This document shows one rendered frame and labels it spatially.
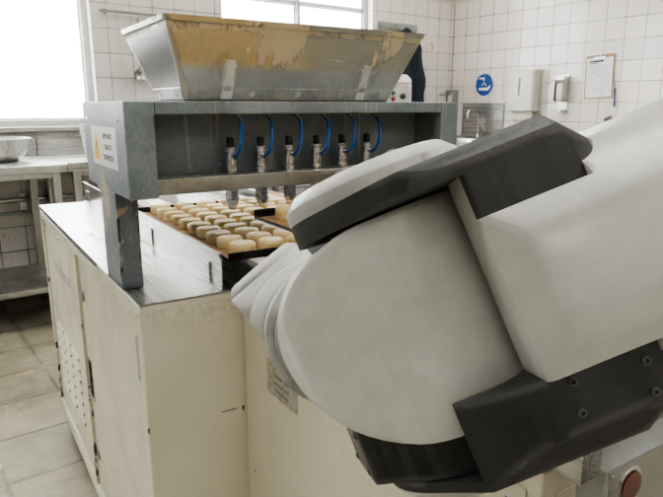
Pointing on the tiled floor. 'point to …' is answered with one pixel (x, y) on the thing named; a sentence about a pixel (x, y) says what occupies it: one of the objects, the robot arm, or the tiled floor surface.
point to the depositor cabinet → (146, 366)
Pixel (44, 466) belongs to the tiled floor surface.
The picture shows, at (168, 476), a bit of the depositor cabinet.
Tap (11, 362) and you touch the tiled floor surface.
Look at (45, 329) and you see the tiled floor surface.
